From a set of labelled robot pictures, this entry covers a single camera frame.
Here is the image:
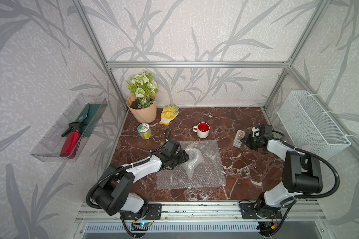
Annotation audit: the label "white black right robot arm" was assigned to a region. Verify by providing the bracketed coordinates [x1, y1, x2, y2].
[236, 125, 341, 211]

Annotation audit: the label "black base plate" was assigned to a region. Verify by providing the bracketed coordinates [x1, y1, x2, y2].
[238, 202, 283, 220]
[121, 203, 162, 221]

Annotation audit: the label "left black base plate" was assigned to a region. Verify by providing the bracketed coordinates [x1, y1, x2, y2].
[121, 203, 162, 221]

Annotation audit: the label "aluminium frame crossbar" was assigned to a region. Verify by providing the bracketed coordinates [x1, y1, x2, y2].
[106, 61, 288, 68]

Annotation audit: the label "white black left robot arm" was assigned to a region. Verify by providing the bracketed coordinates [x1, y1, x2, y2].
[85, 139, 189, 217]

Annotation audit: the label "yellow white work glove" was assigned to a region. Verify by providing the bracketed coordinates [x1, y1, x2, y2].
[160, 105, 179, 125]

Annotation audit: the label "white wire mesh basket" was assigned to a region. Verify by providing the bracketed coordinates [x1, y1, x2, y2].
[277, 91, 351, 159]

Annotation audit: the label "clear bubble wrap sheet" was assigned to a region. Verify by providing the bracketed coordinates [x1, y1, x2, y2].
[156, 140, 226, 190]

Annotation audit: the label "aluminium mounting rail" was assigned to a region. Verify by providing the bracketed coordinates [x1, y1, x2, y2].
[74, 201, 327, 223]

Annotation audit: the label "clear plastic wall tray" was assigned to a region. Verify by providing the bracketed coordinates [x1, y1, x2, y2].
[31, 93, 108, 162]

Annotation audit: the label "small green labelled tin can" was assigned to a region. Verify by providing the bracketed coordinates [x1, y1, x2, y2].
[137, 123, 152, 139]

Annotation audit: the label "green white artificial flowers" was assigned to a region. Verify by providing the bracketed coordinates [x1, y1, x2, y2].
[128, 70, 158, 110]

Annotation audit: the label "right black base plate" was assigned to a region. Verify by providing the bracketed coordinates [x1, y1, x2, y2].
[238, 202, 283, 220]

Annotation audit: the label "grey tape dispenser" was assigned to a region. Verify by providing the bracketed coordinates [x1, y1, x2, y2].
[233, 130, 245, 148]

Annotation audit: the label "red black spray bottle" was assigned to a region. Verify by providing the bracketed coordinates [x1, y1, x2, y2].
[59, 122, 82, 159]

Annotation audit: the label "white mug red inside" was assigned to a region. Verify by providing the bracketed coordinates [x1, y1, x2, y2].
[192, 122, 210, 139]

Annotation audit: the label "beige flower pot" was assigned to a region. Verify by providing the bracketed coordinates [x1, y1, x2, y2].
[127, 94, 157, 123]

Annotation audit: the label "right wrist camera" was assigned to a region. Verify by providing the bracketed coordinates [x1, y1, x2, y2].
[252, 126, 261, 138]

